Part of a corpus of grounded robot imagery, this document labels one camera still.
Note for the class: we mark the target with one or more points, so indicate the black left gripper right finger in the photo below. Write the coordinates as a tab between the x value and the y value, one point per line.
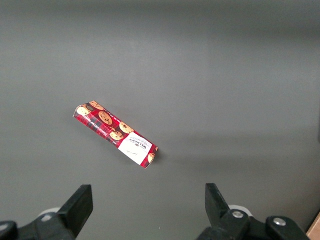
222	215

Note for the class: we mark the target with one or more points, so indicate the tan box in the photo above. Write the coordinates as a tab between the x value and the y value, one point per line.
314	228

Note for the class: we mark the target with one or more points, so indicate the red cookie box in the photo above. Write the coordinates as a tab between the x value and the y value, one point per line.
115	135

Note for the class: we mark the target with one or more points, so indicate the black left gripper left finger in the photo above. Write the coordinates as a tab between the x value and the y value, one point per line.
75	212

